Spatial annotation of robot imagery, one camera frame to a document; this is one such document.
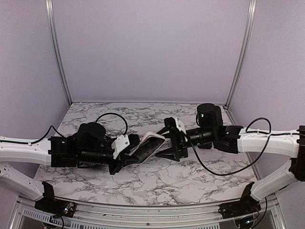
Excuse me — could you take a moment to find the black phone case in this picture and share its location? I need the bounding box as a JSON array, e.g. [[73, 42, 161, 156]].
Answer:
[[198, 143, 213, 149]]

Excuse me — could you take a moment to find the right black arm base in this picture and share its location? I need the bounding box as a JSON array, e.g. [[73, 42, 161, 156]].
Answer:
[[218, 182, 261, 219]]

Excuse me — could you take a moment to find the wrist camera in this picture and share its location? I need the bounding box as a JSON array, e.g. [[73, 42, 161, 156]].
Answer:
[[164, 117, 186, 134], [111, 134, 140, 159]]

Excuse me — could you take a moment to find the black smartphone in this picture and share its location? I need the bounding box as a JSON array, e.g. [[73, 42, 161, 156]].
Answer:
[[132, 140, 161, 164]]

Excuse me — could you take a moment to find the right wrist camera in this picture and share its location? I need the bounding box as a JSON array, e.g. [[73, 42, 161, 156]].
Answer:
[[164, 117, 186, 134]]

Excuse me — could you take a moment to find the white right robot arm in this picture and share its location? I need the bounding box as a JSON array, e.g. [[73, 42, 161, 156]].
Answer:
[[156, 103, 305, 214]]

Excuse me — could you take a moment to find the front aluminium rail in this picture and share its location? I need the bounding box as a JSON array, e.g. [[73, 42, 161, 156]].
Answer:
[[8, 195, 286, 229]]

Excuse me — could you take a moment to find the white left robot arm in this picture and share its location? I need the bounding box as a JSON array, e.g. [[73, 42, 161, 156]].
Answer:
[[0, 122, 140, 175]]

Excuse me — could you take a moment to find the pink phone case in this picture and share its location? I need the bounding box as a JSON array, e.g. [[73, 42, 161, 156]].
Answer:
[[129, 132, 165, 156]]

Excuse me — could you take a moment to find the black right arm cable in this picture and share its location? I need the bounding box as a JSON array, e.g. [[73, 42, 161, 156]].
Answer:
[[185, 116, 272, 177]]

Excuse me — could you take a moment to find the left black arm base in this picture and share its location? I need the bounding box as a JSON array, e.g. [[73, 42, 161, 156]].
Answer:
[[34, 181, 76, 218]]

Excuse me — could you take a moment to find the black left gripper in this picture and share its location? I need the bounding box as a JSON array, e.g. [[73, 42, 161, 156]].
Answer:
[[78, 145, 140, 175]]

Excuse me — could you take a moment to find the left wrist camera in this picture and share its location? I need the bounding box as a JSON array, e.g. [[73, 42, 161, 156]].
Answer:
[[111, 134, 140, 159]]

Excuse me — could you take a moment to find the right aluminium frame post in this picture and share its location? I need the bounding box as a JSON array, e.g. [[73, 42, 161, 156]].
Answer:
[[224, 0, 257, 110]]

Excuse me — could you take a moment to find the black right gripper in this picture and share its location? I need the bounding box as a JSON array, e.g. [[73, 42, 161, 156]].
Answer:
[[153, 125, 215, 162]]

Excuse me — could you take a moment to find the aluminium frame post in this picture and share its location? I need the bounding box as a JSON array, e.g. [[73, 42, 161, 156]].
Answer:
[[45, 0, 72, 107], [224, 0, 257, 110]]

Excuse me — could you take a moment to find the left aluminium frame post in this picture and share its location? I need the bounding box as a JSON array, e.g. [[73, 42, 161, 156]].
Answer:
[[45, 0, 72, 107]]

